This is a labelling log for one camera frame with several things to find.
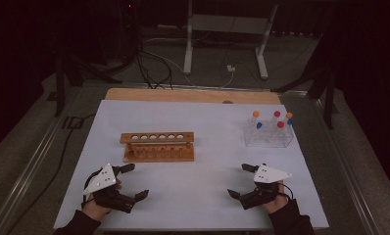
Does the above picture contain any metal floor rail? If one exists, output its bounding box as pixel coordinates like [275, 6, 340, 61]
[0, 87, 81, 235]
[310, 97, 382, 235]

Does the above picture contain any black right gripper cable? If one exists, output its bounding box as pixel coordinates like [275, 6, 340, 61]
[278, 182, 295, 201]

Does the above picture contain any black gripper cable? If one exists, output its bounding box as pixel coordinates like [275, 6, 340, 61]
[80, 168, 101, 210]
[278, 182, 295, 201]

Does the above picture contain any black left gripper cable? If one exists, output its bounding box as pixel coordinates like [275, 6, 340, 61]
[80, 168, 101, 210]

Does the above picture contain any person's left hand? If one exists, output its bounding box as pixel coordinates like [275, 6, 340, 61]
[80, 195, 113, 223]

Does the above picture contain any white metal stand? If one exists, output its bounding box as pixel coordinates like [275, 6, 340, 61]
[182, 0, 279, 80]

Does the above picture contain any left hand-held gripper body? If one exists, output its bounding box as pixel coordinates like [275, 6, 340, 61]
[82, 163, 137, 214]

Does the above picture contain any white cable with plug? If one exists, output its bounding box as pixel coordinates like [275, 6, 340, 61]
[182, 62, 237, 89]

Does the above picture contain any white table sheet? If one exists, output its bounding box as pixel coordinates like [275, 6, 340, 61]
[53, 99, 330, 231]

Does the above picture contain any black cable bundle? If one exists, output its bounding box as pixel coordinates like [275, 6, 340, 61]
[130, 42, 174, 91]

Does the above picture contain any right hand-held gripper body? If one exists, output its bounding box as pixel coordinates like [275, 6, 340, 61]
[240, 164, 293, 211]

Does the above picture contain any person's right hand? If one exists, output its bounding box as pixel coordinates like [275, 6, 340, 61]
[262, 181, 289, 215]

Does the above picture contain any black floor cable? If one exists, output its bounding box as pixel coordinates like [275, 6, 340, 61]
[6, 112, 98, 235]

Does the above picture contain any clear plastic test tube rack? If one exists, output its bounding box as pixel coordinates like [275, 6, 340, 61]
[243, 117, 295, 149]

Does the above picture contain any black tripod stand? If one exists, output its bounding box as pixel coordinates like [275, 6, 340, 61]
[270, 32, 340, 130]
[54, 55, 123, 118]

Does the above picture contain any wooden test tube rack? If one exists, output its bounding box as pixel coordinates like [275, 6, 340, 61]
[119, 131, 196, 164]

